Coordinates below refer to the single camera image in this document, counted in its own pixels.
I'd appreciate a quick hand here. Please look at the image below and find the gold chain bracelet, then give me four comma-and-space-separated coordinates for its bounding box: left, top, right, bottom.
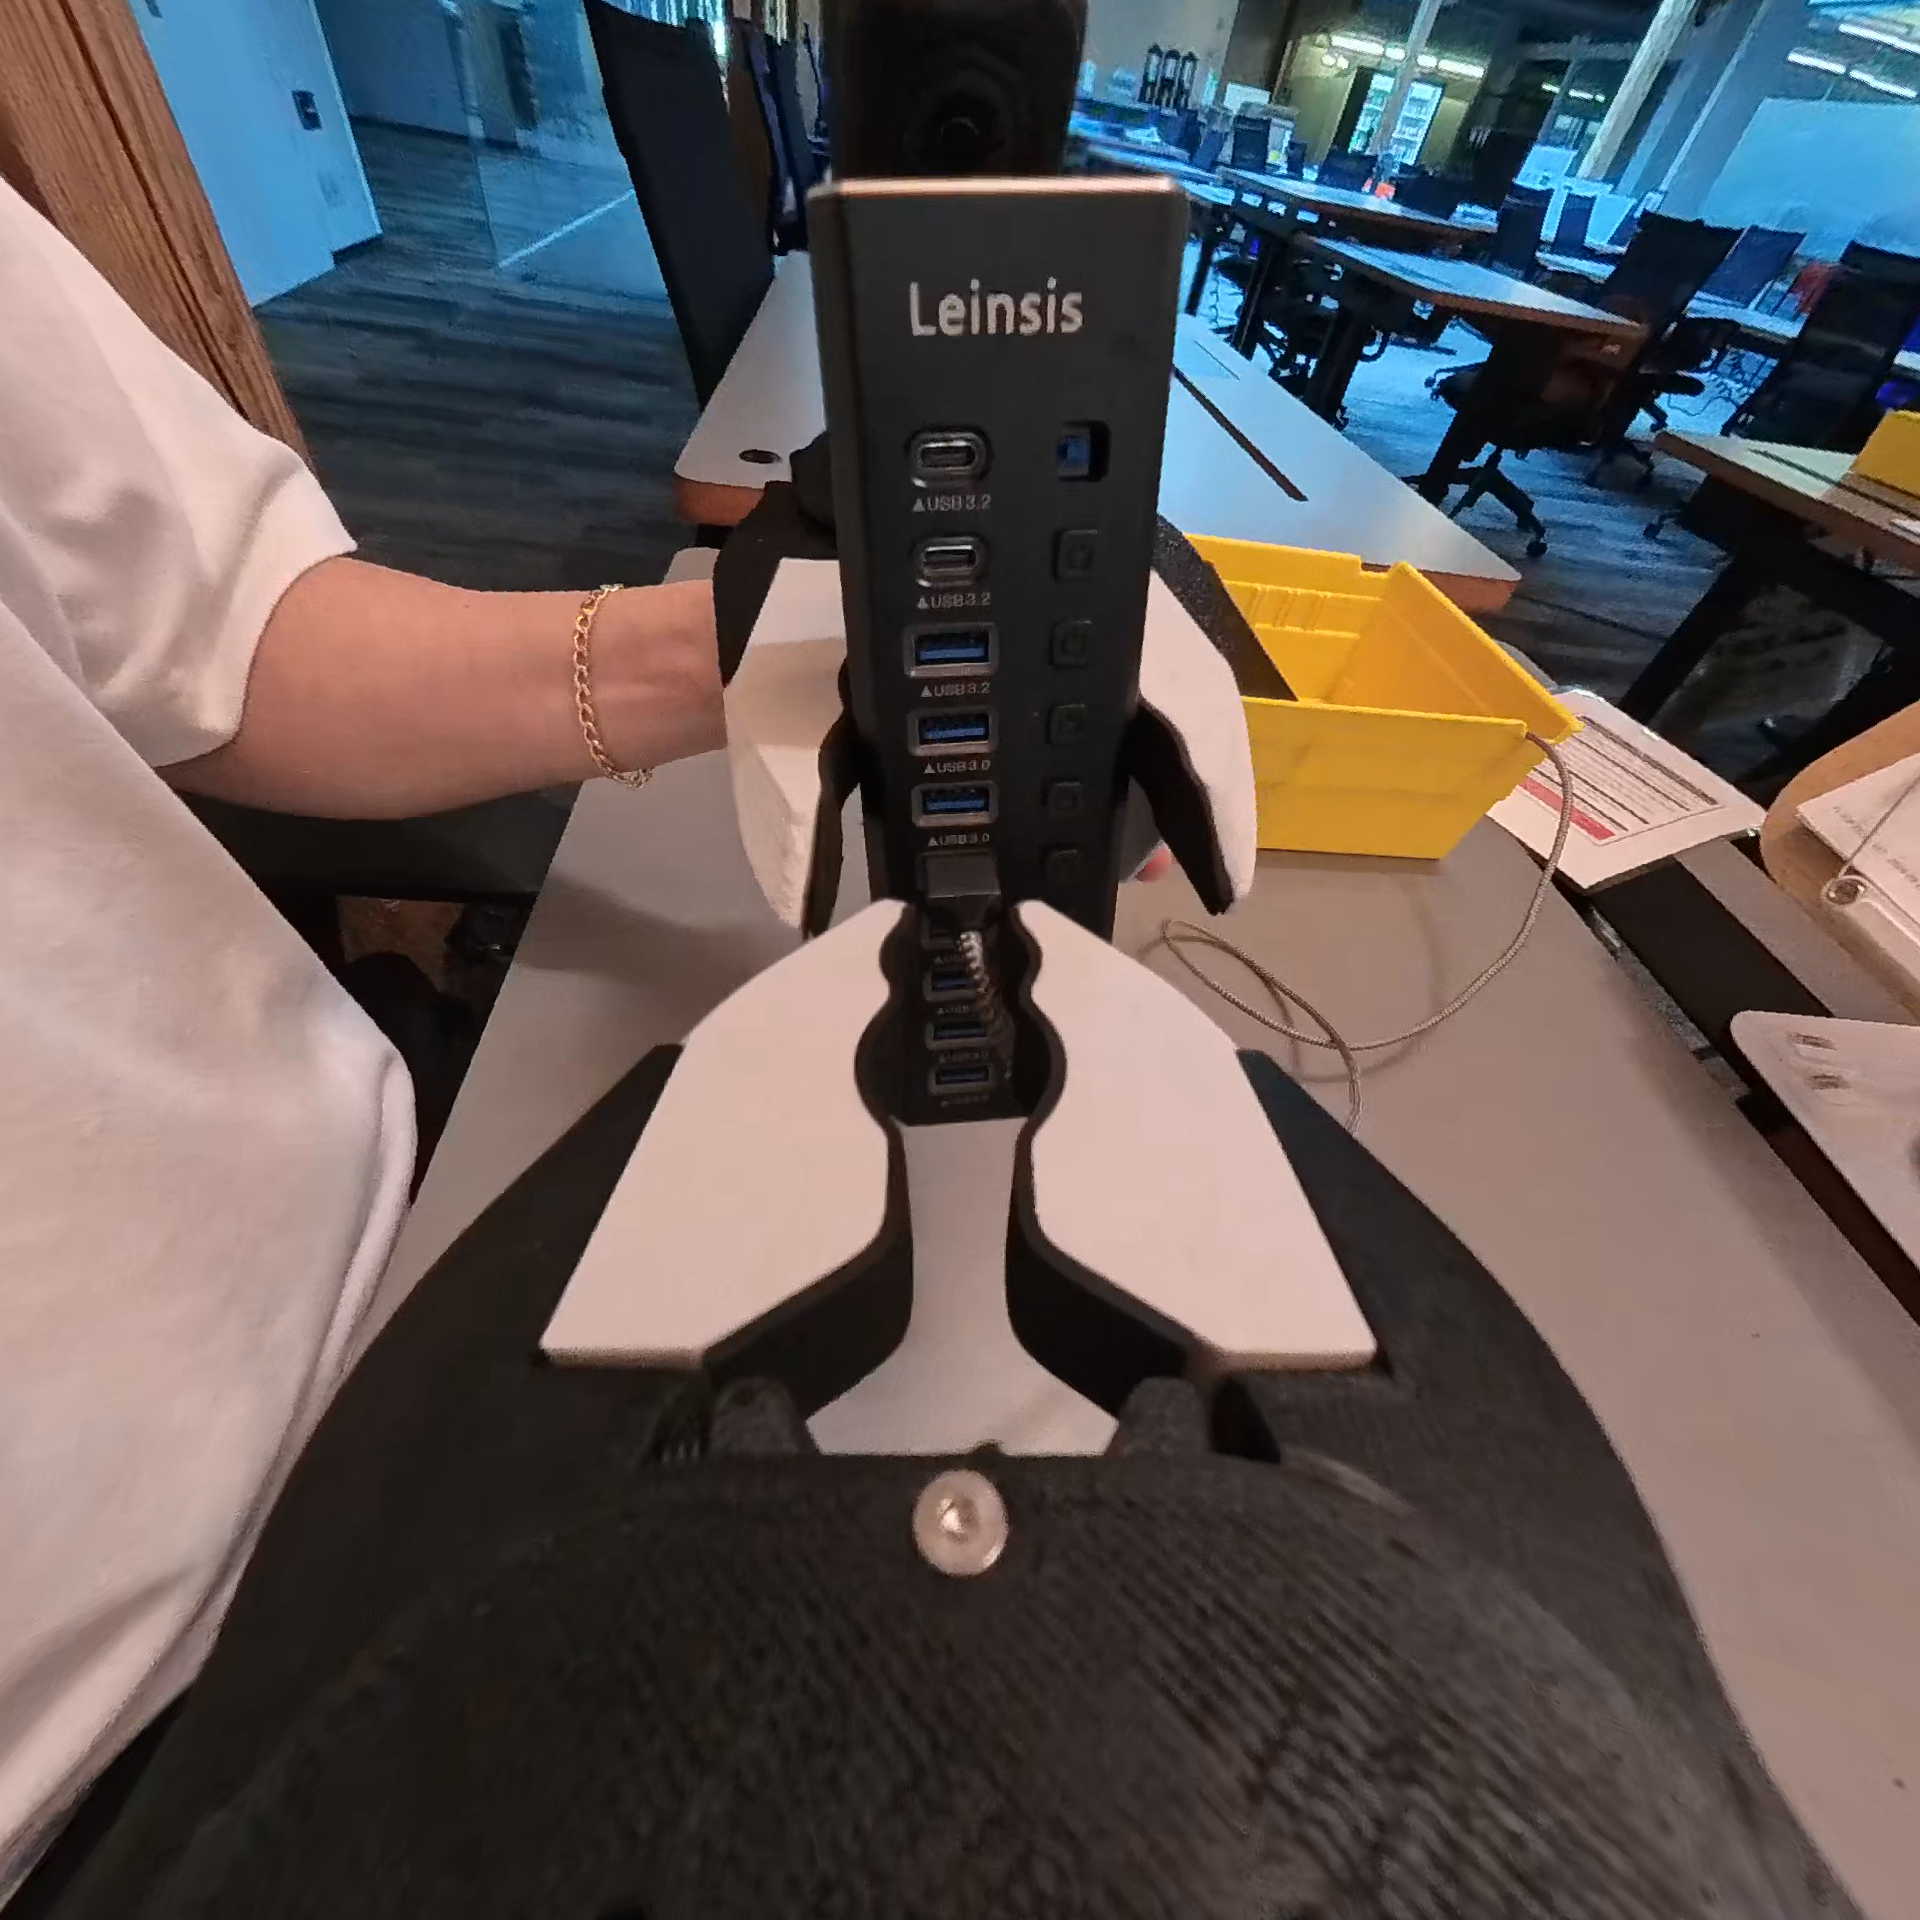
566, 582, 653, 791

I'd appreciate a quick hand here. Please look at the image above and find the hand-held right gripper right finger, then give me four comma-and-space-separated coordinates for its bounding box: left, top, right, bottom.
998, 900, 1384, 1375

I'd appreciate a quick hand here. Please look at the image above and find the illustrated instruction board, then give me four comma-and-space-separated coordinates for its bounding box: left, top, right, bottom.
1762, 699, 1920, 998

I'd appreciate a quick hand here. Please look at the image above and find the printed paper sheet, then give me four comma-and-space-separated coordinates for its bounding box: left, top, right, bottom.
1484, 687, 1768, 895

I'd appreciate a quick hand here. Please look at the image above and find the black mesh office chair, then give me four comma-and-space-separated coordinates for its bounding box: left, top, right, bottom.
1725, 240, 1920, 452
1435, 211, 1741, 560

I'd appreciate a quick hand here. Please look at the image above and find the black high-back chair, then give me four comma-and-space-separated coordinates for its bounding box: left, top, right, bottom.
582, 0, 818, 409

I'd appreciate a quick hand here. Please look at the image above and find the person's left hand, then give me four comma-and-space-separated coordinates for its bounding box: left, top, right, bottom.
637, 580, 742, 771

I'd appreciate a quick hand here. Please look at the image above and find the yellow plastic bin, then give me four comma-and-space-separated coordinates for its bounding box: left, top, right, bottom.
1186, 532, 1586, 865

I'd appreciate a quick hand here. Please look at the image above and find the thin black cable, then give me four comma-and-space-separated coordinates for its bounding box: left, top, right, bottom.
907, 840, 1011, 961

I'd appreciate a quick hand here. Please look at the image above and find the black usb hub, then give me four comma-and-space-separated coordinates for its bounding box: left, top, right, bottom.
803, 172, 1190, 1128

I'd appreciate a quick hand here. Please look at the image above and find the grey braided cable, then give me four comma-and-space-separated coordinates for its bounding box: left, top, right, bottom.
1156, 728, 1580, 1128

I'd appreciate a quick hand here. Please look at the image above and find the person in white shirt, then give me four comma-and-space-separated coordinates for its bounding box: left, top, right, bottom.
0, 175, 424, 1885

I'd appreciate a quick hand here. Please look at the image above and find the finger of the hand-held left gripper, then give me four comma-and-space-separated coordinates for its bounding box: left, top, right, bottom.
1118, 550, 1264, 916
719, 555, 877, 934

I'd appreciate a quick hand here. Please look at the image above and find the wooden panel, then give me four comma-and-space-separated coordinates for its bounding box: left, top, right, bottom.
0, 0, 309, 456

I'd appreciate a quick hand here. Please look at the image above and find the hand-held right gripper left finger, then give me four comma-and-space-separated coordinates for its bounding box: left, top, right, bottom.
541, 900, 922, 1375

